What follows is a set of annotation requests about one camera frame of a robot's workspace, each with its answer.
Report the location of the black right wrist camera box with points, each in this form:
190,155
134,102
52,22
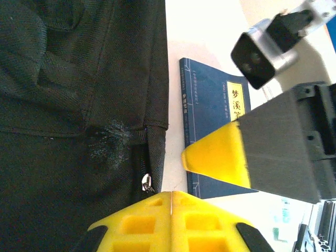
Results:
252,63

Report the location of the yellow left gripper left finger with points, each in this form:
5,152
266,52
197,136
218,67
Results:
141,225

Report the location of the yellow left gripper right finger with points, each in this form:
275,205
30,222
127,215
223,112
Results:
204,225

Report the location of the white right camera bracket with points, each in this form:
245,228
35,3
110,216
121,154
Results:
320,13

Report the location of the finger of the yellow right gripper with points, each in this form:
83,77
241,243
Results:
218,157

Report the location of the dark blue book yellow label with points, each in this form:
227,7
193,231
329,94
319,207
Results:
207,110

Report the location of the black backpack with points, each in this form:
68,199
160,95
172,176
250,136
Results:
65,105

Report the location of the long aluminium table rail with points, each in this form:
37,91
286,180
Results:
323,225

